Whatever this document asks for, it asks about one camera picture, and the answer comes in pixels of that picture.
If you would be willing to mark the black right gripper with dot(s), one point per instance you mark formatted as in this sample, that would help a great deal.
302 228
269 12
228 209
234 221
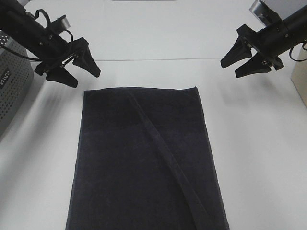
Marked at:
262 47

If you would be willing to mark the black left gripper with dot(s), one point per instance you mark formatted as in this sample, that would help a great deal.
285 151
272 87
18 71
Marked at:
55 51

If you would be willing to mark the dark navy towel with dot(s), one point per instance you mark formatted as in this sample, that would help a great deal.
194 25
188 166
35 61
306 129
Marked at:
144 162

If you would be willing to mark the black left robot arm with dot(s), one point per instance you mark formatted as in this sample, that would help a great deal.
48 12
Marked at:
41 36

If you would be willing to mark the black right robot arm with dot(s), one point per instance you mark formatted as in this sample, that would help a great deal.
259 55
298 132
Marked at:
295 30

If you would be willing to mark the cream fabric storage bin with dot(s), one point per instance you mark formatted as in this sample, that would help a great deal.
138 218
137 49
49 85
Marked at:
299 76

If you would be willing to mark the grey perforated plastic basket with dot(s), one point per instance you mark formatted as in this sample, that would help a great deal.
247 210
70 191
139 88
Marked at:
16 76

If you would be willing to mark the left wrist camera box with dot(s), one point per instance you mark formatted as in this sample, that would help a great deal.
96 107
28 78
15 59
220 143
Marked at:
59 25

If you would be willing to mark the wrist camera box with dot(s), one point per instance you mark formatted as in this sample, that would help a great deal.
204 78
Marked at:
59 25
263 13

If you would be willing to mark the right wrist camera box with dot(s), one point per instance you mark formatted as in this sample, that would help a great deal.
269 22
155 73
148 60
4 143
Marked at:
263 13

